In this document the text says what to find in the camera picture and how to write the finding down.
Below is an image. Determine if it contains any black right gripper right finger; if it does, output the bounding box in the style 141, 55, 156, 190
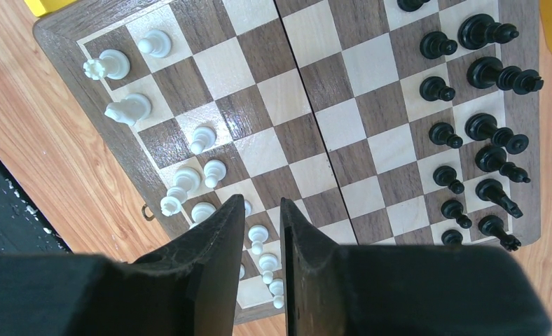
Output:
280, 198, 552, 335

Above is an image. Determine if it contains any wooden chess board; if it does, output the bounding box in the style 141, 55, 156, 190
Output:
32, 0, 544, 326

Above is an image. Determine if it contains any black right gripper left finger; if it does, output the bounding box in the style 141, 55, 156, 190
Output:
0, 195, 245, 335

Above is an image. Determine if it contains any black chess pieces row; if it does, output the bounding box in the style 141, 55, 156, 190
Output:
396, 0, 545, 253

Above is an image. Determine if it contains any yellow arch block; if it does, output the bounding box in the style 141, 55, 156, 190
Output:
25, 0, 76, 18

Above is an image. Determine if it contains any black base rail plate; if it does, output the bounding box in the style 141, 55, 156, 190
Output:
0, 160, 71, 254

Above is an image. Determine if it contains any white chess queen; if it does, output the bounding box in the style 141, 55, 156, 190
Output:
190, 202, 216, 228

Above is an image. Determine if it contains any white chess king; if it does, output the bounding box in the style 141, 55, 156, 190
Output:
160, 167, 201, 217

